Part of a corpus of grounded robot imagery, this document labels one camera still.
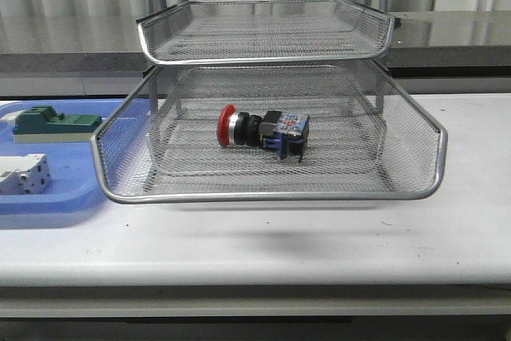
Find red emergency stop button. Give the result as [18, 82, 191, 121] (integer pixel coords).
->
[216, 104, 310, 162]

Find silver mesh tray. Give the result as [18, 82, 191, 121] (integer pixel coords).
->
[91, 61, 448, 204]
[137, 0, 395, 65]

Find silver mesh top tray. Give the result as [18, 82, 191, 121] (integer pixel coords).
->
[137, 0, 395, 65]

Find blue plastic tray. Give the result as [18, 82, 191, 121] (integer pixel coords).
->
[1, 98, 121, 214]

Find grey background counter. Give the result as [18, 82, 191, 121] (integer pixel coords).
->
[1, 11, 510, 100]

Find green electrical switch block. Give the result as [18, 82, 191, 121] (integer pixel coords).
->
[1, 105, 102, 144]

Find grey metal rack frame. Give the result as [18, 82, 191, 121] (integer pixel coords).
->
[141, 0, 402, 194]

